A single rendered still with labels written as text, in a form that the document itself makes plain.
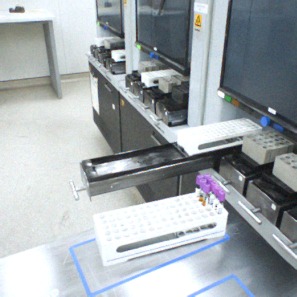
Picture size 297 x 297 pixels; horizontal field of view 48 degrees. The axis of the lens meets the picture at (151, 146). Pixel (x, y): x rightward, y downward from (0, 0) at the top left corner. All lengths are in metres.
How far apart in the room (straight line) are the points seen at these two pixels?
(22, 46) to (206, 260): 3.98
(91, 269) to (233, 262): 0.30
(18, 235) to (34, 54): 2.82
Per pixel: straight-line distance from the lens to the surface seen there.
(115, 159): 1.14
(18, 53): 4.51
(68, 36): 4.53
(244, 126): 1.27
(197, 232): 0.82
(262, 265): 0.80
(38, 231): 2.13
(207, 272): 0.76
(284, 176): 1.06
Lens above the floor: 1.39
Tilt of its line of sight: 29 degrees down
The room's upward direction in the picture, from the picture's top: straight up
